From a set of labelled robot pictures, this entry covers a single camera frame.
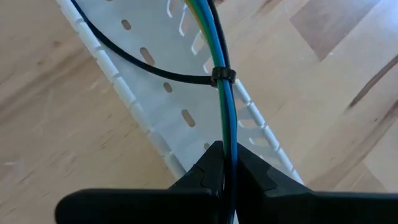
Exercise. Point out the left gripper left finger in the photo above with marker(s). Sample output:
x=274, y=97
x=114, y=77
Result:
x=155, y=208

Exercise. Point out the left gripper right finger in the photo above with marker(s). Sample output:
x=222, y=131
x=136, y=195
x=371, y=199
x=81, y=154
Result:
x=295, y=208

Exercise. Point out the black zip tie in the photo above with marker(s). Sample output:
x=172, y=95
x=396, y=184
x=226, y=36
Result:
x=223, y=74

